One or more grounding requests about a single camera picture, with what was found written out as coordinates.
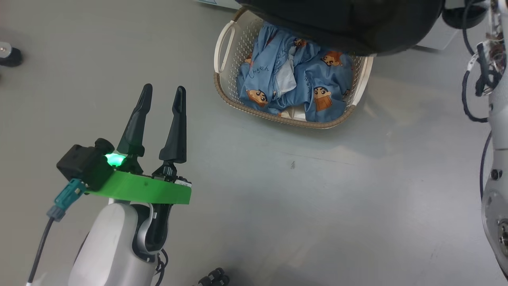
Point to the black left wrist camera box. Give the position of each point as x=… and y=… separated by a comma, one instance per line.
x=81, y=165

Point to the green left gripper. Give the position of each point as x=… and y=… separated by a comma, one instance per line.
x=147, y=188

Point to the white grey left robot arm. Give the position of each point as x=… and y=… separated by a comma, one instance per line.
x=107, y=246

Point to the dark round washing machine door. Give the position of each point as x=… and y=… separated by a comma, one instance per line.
x=337, y=24

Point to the cream perforated laundry basket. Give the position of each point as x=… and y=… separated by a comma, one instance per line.
x=238, y=43

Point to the black round foot silver cap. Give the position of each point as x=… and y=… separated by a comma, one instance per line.
x=12, y=57

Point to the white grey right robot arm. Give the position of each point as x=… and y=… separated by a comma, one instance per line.
x=498, y=131

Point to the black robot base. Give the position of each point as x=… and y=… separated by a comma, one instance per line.
x=216, y=276

